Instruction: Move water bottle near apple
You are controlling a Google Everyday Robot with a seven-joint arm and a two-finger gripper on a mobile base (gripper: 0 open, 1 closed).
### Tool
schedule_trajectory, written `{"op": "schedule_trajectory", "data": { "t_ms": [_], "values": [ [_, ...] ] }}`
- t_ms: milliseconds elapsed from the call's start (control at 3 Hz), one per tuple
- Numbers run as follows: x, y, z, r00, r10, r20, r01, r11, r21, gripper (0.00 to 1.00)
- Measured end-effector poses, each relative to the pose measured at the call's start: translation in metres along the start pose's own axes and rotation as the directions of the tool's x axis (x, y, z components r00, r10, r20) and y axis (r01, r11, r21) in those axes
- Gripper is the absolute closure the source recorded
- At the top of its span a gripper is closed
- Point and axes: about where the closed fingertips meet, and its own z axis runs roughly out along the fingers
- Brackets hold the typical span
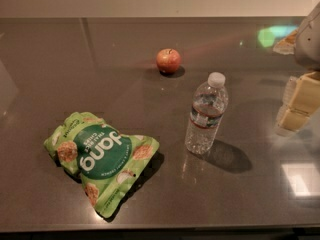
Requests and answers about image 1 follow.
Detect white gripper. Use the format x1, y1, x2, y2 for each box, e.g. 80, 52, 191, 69
275, 2, 320, 137

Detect clear plastic water bottle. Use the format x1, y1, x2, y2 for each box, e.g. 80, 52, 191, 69
185, 72, 229, 155

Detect red apple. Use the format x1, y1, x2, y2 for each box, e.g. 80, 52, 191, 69
156, 48, 181, 74

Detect green rice chips bag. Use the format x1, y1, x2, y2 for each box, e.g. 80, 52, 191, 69
44, 112, 159, 218

